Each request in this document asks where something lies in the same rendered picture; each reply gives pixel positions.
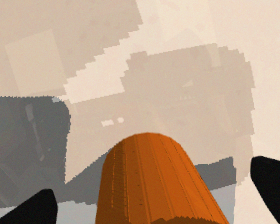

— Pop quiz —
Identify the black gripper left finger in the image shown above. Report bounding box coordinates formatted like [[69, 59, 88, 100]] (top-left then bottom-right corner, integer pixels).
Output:
[[0, 188, 59, 224]]

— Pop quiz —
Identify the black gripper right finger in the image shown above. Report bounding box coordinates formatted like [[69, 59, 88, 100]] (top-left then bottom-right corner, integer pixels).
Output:
[[250, 156, 280, 224]]

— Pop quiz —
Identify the orange knob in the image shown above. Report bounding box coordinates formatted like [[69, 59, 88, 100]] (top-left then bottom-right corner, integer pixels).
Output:
[[95, 132, 229, 224]]

